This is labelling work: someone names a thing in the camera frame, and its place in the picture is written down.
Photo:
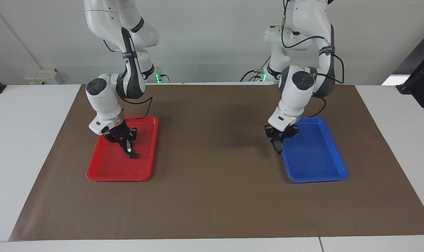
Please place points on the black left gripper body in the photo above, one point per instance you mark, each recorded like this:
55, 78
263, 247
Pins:
282, 133

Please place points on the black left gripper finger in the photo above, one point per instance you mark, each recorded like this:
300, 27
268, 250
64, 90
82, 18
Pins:
284, 138
273, 140

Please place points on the large black monitor stand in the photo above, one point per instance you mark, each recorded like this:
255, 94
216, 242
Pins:
422, 80

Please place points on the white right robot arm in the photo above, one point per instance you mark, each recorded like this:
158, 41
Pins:
99, 98

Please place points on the white wall socket box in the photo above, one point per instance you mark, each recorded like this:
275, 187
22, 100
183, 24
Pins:
42, 76

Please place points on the blue plastic tray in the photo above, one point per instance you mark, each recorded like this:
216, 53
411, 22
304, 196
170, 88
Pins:
313, 161

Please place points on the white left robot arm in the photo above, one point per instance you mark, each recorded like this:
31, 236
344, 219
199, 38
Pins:
299, 91

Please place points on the brown table mat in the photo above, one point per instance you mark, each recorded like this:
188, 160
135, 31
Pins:
215, 203

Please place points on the short dark grey brake pad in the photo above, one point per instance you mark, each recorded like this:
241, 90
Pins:
278, 147

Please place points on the red plastic tray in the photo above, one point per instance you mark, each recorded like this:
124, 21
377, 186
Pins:
106, 168

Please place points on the long curved black brake pad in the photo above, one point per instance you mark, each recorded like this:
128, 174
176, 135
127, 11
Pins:
132, 154

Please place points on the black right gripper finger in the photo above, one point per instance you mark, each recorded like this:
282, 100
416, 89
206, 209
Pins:
122, 145
131, 143

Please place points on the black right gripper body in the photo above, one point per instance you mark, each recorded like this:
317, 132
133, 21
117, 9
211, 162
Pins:
120, 133

